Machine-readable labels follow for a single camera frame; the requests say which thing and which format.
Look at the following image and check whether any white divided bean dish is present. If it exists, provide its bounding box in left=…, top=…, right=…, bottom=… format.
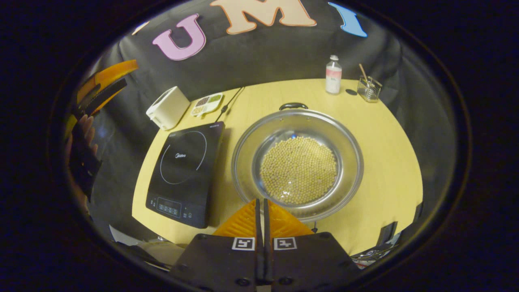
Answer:
left=190, top=92, right=224, bottom=118

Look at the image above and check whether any small glass jar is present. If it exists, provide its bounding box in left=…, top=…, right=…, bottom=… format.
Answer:
left=357, top=76, right=382, bottom=103

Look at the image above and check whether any black induction cooktop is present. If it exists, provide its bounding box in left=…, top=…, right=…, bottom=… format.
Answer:
left=146, top=121, right=226, bottom=229

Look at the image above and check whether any black backdrop cloth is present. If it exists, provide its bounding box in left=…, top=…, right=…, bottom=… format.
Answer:
left=65, top=0, right=459, bottom=244

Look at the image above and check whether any white toaster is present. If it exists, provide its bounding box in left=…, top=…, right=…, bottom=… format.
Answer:
left=146, top=86, right=190, bottom=131

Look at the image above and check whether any black power cable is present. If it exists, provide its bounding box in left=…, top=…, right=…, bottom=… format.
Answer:
left=215, top=86, right=245, bottom=122

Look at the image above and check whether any clear bottle with pink label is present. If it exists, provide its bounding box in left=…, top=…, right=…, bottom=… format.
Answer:
left=325, top=55, right=343, bottom=95

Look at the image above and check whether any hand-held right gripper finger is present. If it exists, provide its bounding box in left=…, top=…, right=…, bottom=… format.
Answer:
left=170, top=198, right=264, bottom=292
left=264, top=198, right=361, bottom=292

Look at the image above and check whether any stainless steel pot with beans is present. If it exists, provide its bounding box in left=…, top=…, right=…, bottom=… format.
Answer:
left=231, top=103, right=364, bottom=223

